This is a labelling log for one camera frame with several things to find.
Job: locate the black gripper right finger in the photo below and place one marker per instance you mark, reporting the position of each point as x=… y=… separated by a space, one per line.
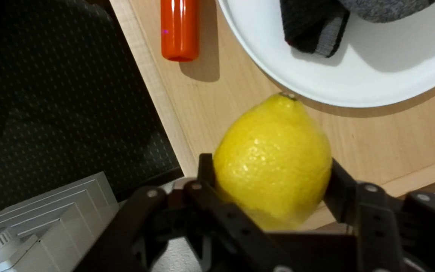
x=377 y=227

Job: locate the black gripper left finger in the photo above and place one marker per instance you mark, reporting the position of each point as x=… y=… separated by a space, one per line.
x=177 y=227

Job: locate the yellow lemon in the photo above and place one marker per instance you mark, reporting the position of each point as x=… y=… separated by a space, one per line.
x=272 y=161

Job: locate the white plate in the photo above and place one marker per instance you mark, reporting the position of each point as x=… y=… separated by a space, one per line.
x=377 y=70

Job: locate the orange marker pen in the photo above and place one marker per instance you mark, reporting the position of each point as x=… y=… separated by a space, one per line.
x=180 y=31

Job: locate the dark grey cloth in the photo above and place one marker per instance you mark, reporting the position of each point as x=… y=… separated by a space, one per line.
x=312 y=25

